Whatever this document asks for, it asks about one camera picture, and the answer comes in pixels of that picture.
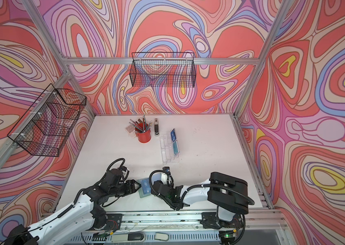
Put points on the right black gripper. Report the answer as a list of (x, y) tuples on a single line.
[(172, 185)]

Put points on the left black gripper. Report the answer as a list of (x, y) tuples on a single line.
[(131, 187)]

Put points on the blue card carried to wallet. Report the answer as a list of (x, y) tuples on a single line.
[(146, 189)]

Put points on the mint green card wallet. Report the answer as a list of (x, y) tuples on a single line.
[(140, 190)]

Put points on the clear acrylic card holder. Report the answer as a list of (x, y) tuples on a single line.
[(166, 146)]

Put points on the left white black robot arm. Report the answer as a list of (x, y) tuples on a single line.
[(87, 211)]

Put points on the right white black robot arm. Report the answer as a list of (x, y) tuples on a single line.
[(229, 194)]

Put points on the blue VIP card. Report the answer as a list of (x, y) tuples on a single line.
[(173, 135)]

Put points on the pink calculator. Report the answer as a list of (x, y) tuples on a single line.
[(130, 129)]

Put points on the red pen cup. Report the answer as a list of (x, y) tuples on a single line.
[(143, 137)]

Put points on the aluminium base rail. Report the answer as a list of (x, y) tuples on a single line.
[(260, 227)]

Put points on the left black wire basket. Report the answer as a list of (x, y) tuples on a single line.
[(44, 130)]

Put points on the black wire basket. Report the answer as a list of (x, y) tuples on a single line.
[(44, 130), (163, 69)]

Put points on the back black wire basket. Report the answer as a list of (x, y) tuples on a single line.
[(163, 69)]

